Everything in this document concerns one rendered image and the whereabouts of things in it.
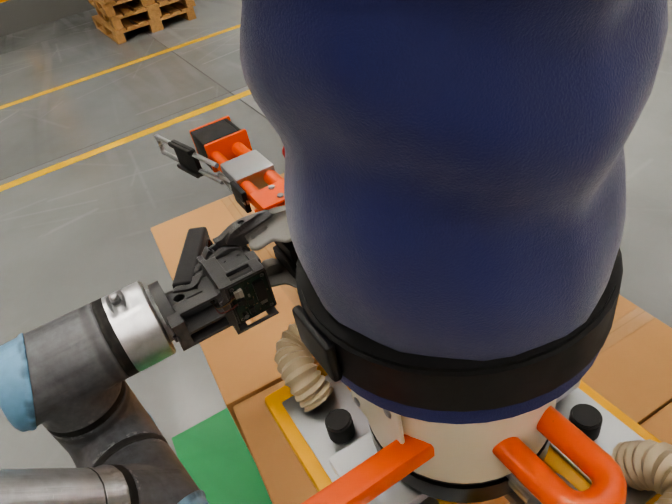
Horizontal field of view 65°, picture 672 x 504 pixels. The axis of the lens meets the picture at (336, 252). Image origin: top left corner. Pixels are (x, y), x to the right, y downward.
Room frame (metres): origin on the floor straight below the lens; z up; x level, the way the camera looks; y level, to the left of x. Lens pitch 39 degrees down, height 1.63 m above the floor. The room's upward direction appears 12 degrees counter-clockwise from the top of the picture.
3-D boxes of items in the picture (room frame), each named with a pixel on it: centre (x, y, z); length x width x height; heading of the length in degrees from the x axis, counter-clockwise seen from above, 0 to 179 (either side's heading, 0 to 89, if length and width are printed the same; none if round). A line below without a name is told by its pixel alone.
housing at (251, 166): (0.72, 0.10, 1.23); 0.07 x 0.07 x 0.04; 23
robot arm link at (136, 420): (0.39, 0.30, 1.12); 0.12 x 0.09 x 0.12; 33
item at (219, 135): (0.84, 0.15, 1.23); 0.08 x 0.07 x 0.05; 23
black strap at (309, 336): (0.29, -0.08, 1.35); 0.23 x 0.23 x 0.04
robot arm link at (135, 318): (0.43, 0.22, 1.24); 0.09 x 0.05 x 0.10; 23
